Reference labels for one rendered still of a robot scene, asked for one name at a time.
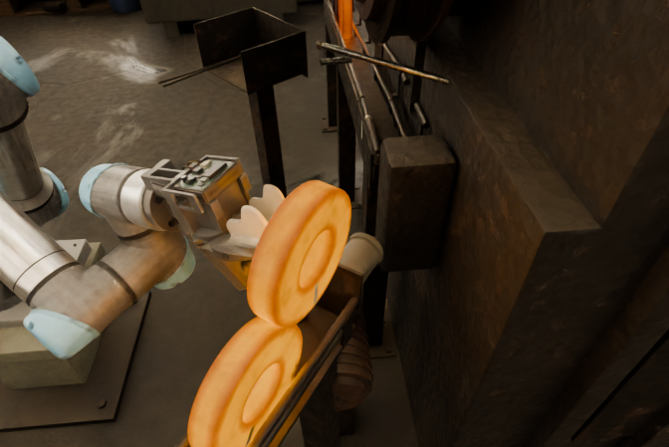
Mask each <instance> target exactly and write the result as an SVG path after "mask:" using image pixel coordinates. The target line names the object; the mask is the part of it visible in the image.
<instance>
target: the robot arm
mask: <svg viewBox="0 0 669 447"><path fill-rule="evenodd" d="M39 90H40V84H39V82H38V80H37V78H36V76H35V75H34V73H33V72H32V70H31V69H30V67H29V66H28V65H27V63H26V62H25V61H24V60H23V58H22V57H21V56H20V55H19V54H18V52H17V51H16V50H15V49H14V48H13V47H12V46H11V45H10V44H9V43H8V42H7V41H6V40H5V39H3V38H2V37H1V36H0V312H3V311H6V310H8V309H11V308H13V307H15V306H16V305H18V304H20V303H21V302H24V303H25V304H26V305H28V306H29V307H30V308H31V309H32V311H31V312H30V315H29V316H28V317H26V318H25V320H24V322H23V325H24V327H25V328H26V329H27V330H28V331H29V332H30V333H31V334H32V335H33V336H34V337H35V338H36V339H37V340H38V341H39V342H40V343H41V344H42V345H43V346H44V347H46V348H47V349H48V350H49V351H50V352H51V353H52V354H53V355H55V356H56V357H58V358H69V357H71V356H73V355H74V354H75V353H77V352H78V351H79V350H81V349H82V348H83V347H85V346H86V345H87V344H88V343H90V342H91V341H92V340H93V339H94V338H97V337H98V336H99V335H100V333H101V332H102V331H103V330H104V329H105V328H106V327H107V326H109V325H110V324H111V323H112V322H113V321H114V320H115V319H116V318H118V317H119V316H120V315H121V314H122V313H123V312H124V311H125V310H126V309H128V308H129V307H130V306H131V305H132V304H133V303H134V302H136V301H137V300H138V299H140V298H141V297H142V296H143V295H144V294H145V293H146V292H147V291H149V290H150V289H151V288H152V287H155V288H157V289H159V290H166V289H171V288H174V287H175V286H176V284H178V283H183V282H184V281H185V280H186V279H187V278H188V277H189V276H190V275H191V274H192V272H193V270H194V268H195V257H194V255H193V253H192V251H191V249H190V247H189V244H188V241H187V239H186V237H185V236H184V235H183V234H182V233H181V231H182V232H183V233H184V234H185V235H186V236H187V237H188V238H189V240H190V241H191V242H192V243H193V244H194V245H195V246H196V248H197V249H199V250H200V251H201V252H202V253H203V254H204V255H205V256H206V257H207V258H208V259H209V260H210V261H211V263H212V264H213V265H214V266H215V267H216V268H217V269H218V270H219V271H220V272H221V273H222V274H223V275H224V276H225V277H226V278H227V279H228V280H229V281H230V282H231V283H232V284H233V285H234V287H235V288H236V289H237V290H239V291H242V290H246V289H247V281H248V275H249V270H250V266H251V262H252V259H253V256H254V253H255V250H256V247H257V245H258V242H259V240H260V238H261V236H262V234H263V232H264V230H265V228H266V226H267V224H268V222H269V221H270V219H271V217H272V216H273V214H274V213H275V211H276V210H277V208H278V207H279V206H280V204H281V203H282V202H283V201H284V200H285V197H284V195H283V194H282V192H281V191H280V189H279V188H278V187H276V186H275V185H272V184H266V185H264V189H263V198H258V197H253V198H251V197H250V195H249V192H248V191H249V190H250V189H251V188H252V186H251V184H250V181H249V179H248V177H247V174H246V173H245V172H244V170H243V167H242V165H241V163H240V160H239V158H238V157H227V156H217V155H205V156H204V157H202V158H201V159H200V160H191V161H189V162H188V163H187V166H183V167H182V170H176V169H175V168H174V166H173V164H172V162H171V160H168V159H162V160H161V161H159V162H158V163H157V164H156V165H155V166H154V167H153V168H144V167H137V166H129V165H127V164H124V163H115V164H101V165H98V166H95V167H94V168H91V170H89V171H88V172H87V173H86V174H85V176H84V177H83V179H82V181H81V184H80V189H79V193H80V198H81V201H82V203H83V205H84V206H85V207H86V208H87V209H88V210H89V211H91V212H92V213H94V214H95V215H97V216H99V217H103V218H106V219H107V221H108V222H109V224H110V225H111V227H112V228H113V230H114V231H115V233H116V235H117V236H118V238H119V239H120V240H121V244H120V245H119V246H117V247H116V248H115V249H113V250H112V251H111V252H109V253H108V254H107V255H106V256H104V257H103V258H102V259H100V260H99V261H97V262H96V263H95V264H93V265H92V266H91V267H89V268H88V269H86V268H84V267H83V266H82V265H81V264H80V263H79V262H78V261H77V260H76V259H75V258H73V257H72V256H71V255H70V254H69V253H68V252H67V251H66V250H65V249H64V248H62V247H61V246H60V245H59V244H58V243H57V242H56V241H55V240H54V239H53V238H52V237H50V236H49V235H48V234H47V233H46V232H45V231H44V230H43V229H42V228H41V226H43V225H44V224H46V223H47V222H49V221H50V220H52V219H55V218H57V217H58V216H59V215H60V214H61V213H62V212H64V211H65V210H66V209H67V208H68V207H69V203H70V199H69V195H68V193H67V191H66V190H65V189H64V185H63V184H62V182H61V181H60V180H59V179H58V178H57V177H56V176H55V175H54V174H53V173H52V172H51V171H49V170H48V169H46V168H43V167H41V168H40V167H39V165H38V162H37V159H36V156H35V153H34V150H33V147H32V144H31V141H30V138H29V135H28V132H27V129H26V126H25V124H24V120H25V119H26V117H27V115H28V112H29V104H28V101H27V98H28V97H33V96H34V95H35V94H36V93H37V92H38V91H39ZM222 160H225V161H222ZM191 162H193V163H192V164H191V165H189V163H191ZM198 165H200V166H199V167H197V166H198ZM184 167H186V168H185V169H184ZM195 167H196V168H195ZM180 230H181V231H180Z"/></svg>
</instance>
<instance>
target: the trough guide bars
mask: <svg viewBox="0 0 669 447"><path fill-rule="evenodd" d="M358 303H359V300H358V299H357V298H355V297H352V298H351V299H350V300H349V302H348V303H347V305H346V306H345V308H344V309H343V310H342V312H341V313H340V315H339V316H338V318H337V319H336V320H335V322H334V324H333V325H332V326H331V328H330V329H329V331H328V332H327V334H326V335H325V336H324V338H323V339H322V341H321V342H320V343H319V345H318V346H317V348H316V349H315V351H314V352H313V353H312V355H311V356H310V358H309V359H308V361H307V362H306V363H305V365H304V366H303V368H302V369H301V370H300V372H299V373H298V375H297V376H296V378H295V379H294V380H293V382H292V383H291V385H290V386H289V387H288V389H287V390H286V392H285V393H284V395H283V396H282V397H281V399H280V400H279V402H278V403H277V405H276V406H275V407H274V409H273V410H272V412H271V413H270V414H269V416H268V417H267V419H266V420H265V422H264V423H263V424H262V426H261V427H260V429H259V430H258V431H257V433H256V434H255V436H254V437H253V439H252V440H251V441H250V443H249V444H248V446H247V447H269V445H270V444H271V442H272V441H273V439H274V438H275V436H276V435H277V433H278V432H279V430H280V429H281V427H282V426H283V424H284V423H285V421H286V420H287V418H288V417H289V415H290V414H291V412H292V411H293V409H294V408H295V406H296V405H297V403H298V402H299V400H300V399H301V397H302V396H303V394H304V393H305V391H306V390H307V388H308V387H309V385H310V384H311V382H312V381H313V379H314V378H315V376H316V375H317V373H318V372H319V370H320V369H321V367H322V366H323V364H324V363H325V361H326V360H327V358H328V357H329V355H330V354H331V352H332V351H333V349H334V348H335V346H336V344H337V343H338V341H339V340H340V345H342V349H344V348H345V346H346V345H347V343H348V342H349V340H350V339H351V327H352V320H353V319H354V317H355V316H356V314H357V313H358V310H357V308H356V306H357V305H358ZM174 447H191V446H190V444H189V441H188V436H187V432H186V433H185V434H184V436H183V437H182V438H181V439H180V440H179V442H178V443H177V444H176V445H175V446H174Z"/></svg>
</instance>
